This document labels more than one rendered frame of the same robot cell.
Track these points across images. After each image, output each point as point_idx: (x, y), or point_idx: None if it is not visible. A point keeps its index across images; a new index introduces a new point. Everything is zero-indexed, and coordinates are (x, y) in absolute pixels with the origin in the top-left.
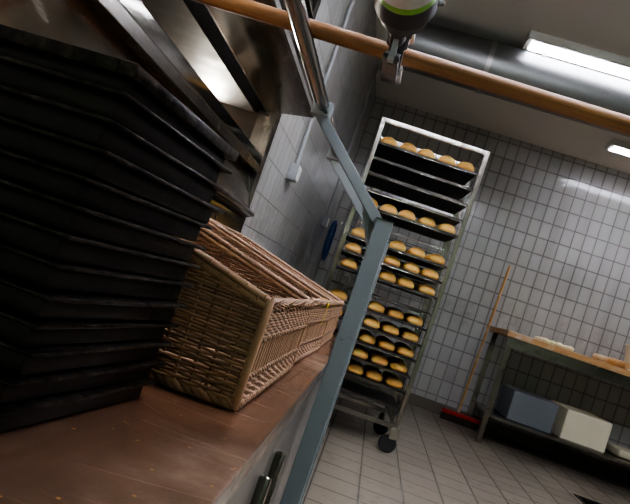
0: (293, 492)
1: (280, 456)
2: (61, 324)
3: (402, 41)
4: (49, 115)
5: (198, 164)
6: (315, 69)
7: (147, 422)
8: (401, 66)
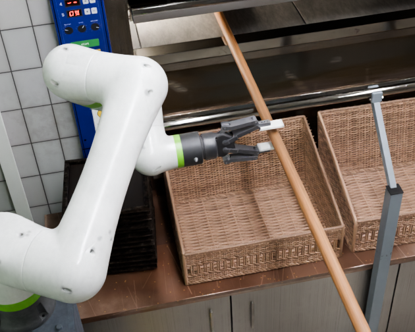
0: (367, 317)
1: (250, 304)
2: None
3: (220, 156)
4: None
5: (126, 217)
6: (287, 110)
7: (133, 282)
8: (259, 149)
